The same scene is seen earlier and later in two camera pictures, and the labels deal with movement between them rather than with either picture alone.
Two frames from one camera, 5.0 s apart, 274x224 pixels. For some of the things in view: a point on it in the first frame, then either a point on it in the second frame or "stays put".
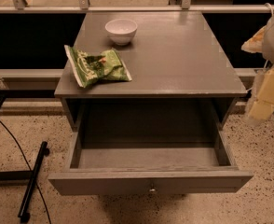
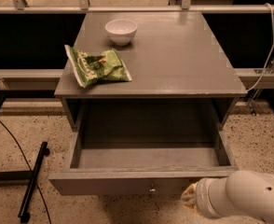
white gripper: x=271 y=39 to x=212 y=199
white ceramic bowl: x=121 y=31 stays put
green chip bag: x=92 y=68 stays put
